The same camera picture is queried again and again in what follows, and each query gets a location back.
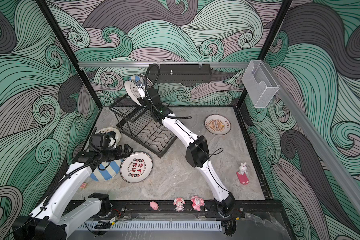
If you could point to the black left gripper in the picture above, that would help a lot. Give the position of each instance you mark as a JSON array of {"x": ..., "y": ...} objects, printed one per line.
[{"x": 121, "y": 155}]

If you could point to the white plate red Chinese characters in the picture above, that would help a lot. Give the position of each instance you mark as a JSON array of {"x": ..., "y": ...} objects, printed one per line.
[{"x": 136, "y": 168}]

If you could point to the orange sunburst plate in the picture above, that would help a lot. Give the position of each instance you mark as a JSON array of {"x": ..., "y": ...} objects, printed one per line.
[{"x": 217, "y": 124}]

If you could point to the blue white striped plate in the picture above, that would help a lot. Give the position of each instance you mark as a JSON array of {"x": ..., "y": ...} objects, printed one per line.
[
  {"x": 136, "y": 78},
  {"x": 107, "y": 171}
]

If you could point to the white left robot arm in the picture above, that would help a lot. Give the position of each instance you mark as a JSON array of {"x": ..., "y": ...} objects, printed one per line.
[{"x": 48, "y": 221}]

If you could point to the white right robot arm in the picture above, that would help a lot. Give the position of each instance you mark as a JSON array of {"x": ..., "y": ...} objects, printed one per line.
[{"x": 197, "y": 151}]

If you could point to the cream floral plate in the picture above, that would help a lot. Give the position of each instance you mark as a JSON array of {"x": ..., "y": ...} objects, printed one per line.
[{"x": 109, "y": 129}]

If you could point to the small pink square tile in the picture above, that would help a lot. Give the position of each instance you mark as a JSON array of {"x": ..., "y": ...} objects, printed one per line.
[{"x": 83, "y": 186}]

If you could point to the small pink pig toy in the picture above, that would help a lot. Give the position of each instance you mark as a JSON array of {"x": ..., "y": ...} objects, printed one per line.
[{"x": 154, "y": 205}]

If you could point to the pink hooded doll figurine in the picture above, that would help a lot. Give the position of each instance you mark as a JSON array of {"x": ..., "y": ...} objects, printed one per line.
[{"x": 179, "y": 203}]

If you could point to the pink plush creature toy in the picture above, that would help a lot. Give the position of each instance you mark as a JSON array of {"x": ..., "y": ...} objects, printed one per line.
[{"x": 197, "y": 203}]

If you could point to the white bunny figurine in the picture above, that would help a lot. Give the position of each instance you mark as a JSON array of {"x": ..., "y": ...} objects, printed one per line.
[{"x": 242, "y": 169}]

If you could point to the black wall-mounted tray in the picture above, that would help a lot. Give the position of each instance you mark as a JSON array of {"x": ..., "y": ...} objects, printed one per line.
[{"x": 184, "y": 74}]

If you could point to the black wire dish rack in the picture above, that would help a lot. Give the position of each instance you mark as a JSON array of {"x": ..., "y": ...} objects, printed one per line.
[{"x": 137, "y": 123}]

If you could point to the white slotted cable duct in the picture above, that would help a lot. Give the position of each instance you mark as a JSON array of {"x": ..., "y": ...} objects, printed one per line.
[{"x": 186, "y": 225}]

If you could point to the clear acrylic wall holder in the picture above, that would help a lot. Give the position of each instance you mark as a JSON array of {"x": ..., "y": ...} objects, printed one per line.
[{"x": 260, "y": 82}]

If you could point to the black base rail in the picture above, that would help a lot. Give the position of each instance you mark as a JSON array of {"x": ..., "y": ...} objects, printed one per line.
[{"x": 209, "y": 210}]

